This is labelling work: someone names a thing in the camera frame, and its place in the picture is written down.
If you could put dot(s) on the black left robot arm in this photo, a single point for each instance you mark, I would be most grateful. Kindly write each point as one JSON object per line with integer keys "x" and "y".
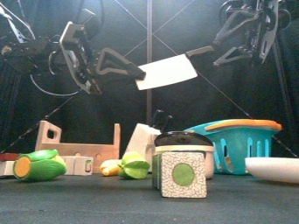
{"x": 23, "y": 54}

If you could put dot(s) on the white bowl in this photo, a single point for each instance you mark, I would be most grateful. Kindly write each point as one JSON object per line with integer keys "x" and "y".
{"x": 274, "y": 169}

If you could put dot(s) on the green toy fruit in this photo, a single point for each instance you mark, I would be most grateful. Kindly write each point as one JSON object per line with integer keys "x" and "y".
{"x": 134, "y": 166}

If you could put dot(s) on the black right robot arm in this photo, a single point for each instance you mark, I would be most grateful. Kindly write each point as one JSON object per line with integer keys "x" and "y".
{"x": 286, "y": 13}

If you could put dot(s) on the speckled block with green circle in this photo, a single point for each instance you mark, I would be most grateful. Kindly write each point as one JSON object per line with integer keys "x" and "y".
{"x": 183, "y": 174}

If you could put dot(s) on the white toy carton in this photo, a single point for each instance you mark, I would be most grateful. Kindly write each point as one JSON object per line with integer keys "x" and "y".
{"x": 79, "y": 165}

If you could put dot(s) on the grey vertical frame post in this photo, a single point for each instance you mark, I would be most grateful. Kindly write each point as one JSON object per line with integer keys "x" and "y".
{"x": 148, "y": 32}

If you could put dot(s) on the yellow toy banana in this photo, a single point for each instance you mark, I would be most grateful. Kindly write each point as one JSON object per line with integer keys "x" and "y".
{"x": 110, "y": 168}

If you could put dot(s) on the black bowl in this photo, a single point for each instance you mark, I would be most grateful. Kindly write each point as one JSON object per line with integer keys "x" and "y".
{"x": 183, "y": 139}

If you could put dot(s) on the red and white toy piece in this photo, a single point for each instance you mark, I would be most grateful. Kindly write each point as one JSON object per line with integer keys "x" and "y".
{"x": 7, "y": 163}

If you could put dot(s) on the wooden toy crate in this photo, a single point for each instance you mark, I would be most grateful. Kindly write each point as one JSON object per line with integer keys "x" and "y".
{"x": 78, "y": 150}

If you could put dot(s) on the teal basket with orange rim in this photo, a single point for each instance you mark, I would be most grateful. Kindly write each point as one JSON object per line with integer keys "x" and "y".
{"x": 238, "y": 145}

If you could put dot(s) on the white toy pot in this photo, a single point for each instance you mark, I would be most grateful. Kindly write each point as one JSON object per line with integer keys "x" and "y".
{"x": 210, "y": 160}

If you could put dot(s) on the green husked toy corn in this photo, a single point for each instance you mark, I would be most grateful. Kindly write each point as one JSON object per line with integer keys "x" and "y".
{"x": 40, "y": 169}

